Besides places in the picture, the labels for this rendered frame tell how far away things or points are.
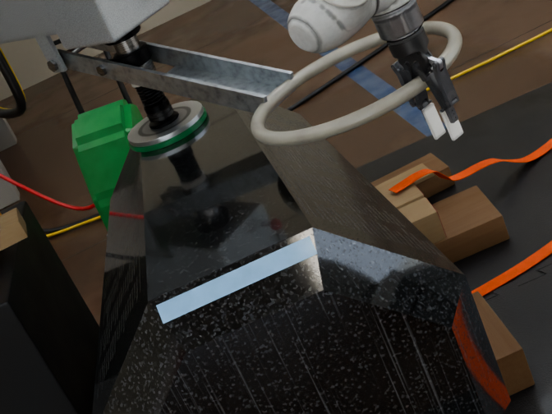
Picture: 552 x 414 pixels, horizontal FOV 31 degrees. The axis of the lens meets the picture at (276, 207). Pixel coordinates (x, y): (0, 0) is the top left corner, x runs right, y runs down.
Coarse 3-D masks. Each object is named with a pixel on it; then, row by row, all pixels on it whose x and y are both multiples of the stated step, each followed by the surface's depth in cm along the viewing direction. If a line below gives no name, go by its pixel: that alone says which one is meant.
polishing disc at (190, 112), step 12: (180, 108) 262; (192, 108) 258; (144, 120) 265; (180, 120) 254; (192, 120) 252; (132, 132) 261; (144, 132) 257; (156, 132) 253; (168, 132) 250; (180, 132) 250; (132, 144) 255; (144, 144) 251
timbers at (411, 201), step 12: (408, 192) 314; (420, 192) 311; (396, 204) 311; (408, 204) 309; (420, 204) 305; (408, 216) 301; (420, 216) 299; (432, 216) 298; (420, 228) 299; (432, 228) 299; (432, 240) 301
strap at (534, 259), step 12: (528, 156) 341; (468, 168) 330; (480, 168) 327; (408, 180) 318; (456, 180) 325; (396, 192) 314; (540, 252) 292; (528, 264) 289; (504, 276) 288; (516, 276) 286; (480, 288) 288; (492, 288) 286
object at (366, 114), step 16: (432, 32) 217; (448, 32) 207; (352, 48) 232; (368, 48) 232; (448, 48) 198; (320, 64) 232; (448, 64) 195; (288, 80) 230; (304, 80) 232; (416, 80) 191; (272, 96) 226; (400, 96) 190; (256, 112) 220; (368, 112) 190; (384, 112) 190; (256, 128) 210; (304, 128) 197; (320, 128) 193; (336, 128) 192; (352, 128) 192; (272, 144) 203; (288, 144) 199
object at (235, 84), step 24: (72, 48) 260; (96, 48) 265; (168, 48) 248; (96, 72) 253; (120, 72) 247; (144, 72) 242; (168, 72) 248; (192, 72) 246; (216, 72) 244; (240, 72) 239; (264, 72) 234; (288, 72) 230; (192, 96) 236; (216, 96) 231; (240, 96) 227; (264, 96) 223
